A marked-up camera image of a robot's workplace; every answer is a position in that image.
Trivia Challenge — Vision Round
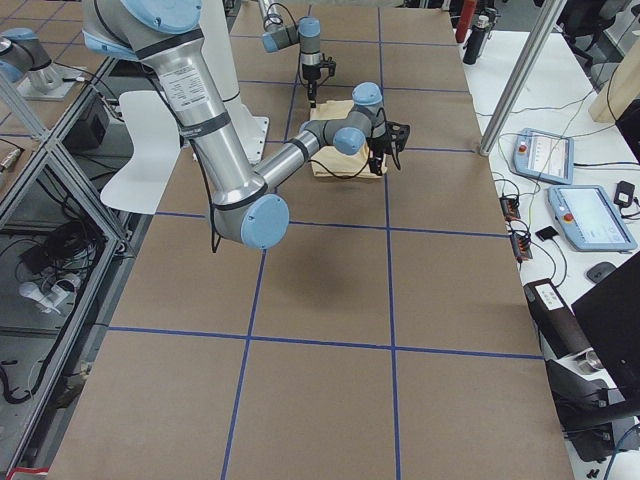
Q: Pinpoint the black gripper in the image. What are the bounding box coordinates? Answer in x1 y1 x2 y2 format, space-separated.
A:
369 132 389 173
301 64 321 108

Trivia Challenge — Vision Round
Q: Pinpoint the cream long sleeve shirt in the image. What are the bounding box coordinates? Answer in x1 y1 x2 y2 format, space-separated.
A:
300 100 387 179

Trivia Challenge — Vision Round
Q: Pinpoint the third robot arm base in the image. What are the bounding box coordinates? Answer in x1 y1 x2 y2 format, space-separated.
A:
1 27 75 101

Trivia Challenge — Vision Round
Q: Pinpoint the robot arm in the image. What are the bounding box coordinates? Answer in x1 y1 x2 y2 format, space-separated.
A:
258 1 326 108
82 1 399 250

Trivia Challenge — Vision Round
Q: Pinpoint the red circuit board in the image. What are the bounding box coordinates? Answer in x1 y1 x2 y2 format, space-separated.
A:
509 230 533 263
499 196 521 221

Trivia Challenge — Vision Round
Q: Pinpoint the black water bottle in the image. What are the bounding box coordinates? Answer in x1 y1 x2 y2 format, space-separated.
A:
462 14 491 65

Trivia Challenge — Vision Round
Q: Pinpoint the upper teach pendant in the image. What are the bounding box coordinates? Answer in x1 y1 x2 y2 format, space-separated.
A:
512 128 574 185

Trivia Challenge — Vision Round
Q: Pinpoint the teach pendant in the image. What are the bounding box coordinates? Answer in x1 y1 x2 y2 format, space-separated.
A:
547 185 637 252
512 128 574 185

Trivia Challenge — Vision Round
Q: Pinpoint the red fire extinguisher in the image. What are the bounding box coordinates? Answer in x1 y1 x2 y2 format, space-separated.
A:
455 0 477 44

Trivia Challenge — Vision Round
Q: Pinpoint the black square pad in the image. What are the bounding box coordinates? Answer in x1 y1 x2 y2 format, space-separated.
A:
535 226 559 241

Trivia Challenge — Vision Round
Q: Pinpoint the white plastic chair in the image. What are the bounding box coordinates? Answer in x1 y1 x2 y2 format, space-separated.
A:
100 90 180 214

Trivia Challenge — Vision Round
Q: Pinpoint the lower teach pendant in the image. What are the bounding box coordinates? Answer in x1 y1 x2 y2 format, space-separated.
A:
547 185 637 252

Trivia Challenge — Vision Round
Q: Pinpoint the black computer mouse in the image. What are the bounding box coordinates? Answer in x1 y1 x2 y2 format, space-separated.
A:
586 261 616 284

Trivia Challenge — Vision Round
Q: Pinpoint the black power adapter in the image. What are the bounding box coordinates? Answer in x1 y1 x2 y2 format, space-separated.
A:
614 180 635 208

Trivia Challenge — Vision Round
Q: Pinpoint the black labelled box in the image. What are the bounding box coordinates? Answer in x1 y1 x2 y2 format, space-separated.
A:
523 279 591 358

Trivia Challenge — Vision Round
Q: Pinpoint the wooden board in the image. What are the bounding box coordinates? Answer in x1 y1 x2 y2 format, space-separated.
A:
589 39 639 123

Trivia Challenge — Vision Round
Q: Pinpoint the black monitor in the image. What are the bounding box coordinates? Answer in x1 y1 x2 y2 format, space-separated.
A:
572 255 640 398

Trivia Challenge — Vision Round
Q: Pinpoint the metal cup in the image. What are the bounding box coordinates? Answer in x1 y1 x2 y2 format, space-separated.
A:
576 349 604 374

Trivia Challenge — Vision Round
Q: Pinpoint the white power strip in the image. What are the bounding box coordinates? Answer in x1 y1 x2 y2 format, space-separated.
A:
19 280 74 314

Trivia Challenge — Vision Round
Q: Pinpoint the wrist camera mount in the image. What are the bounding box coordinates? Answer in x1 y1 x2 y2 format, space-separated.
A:
386 121 411 153
319 54 337 79

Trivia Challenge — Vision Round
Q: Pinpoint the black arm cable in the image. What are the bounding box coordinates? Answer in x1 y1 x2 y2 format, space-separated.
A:
261 1 286 31
309 104 403 179

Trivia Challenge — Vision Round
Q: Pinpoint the white camera pedestal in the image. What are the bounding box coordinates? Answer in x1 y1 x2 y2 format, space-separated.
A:
199 0 269 165

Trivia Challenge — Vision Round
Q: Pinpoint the black box under frame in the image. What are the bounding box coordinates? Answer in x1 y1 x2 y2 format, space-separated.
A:
63 99 109 150

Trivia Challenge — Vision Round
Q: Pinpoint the aluminium frame post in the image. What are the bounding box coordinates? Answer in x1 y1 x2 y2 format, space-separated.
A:
478 0 567 157

